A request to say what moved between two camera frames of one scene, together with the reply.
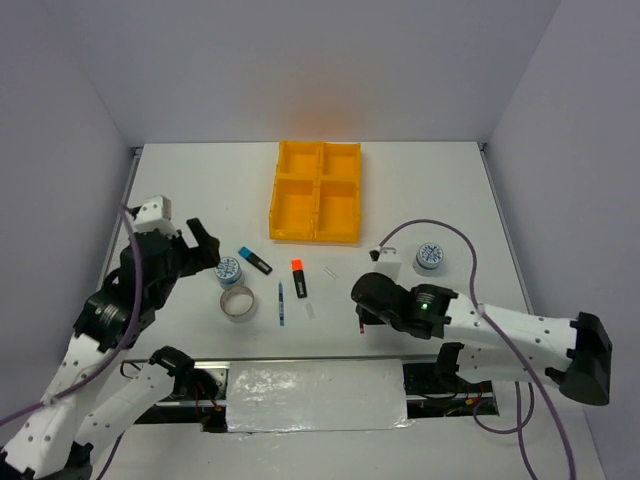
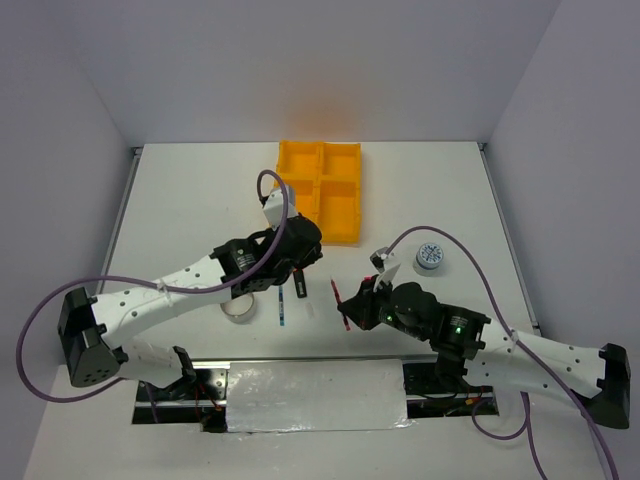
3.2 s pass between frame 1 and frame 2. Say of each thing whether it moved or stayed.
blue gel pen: stayed
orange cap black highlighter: stayed
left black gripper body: moved
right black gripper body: stayed
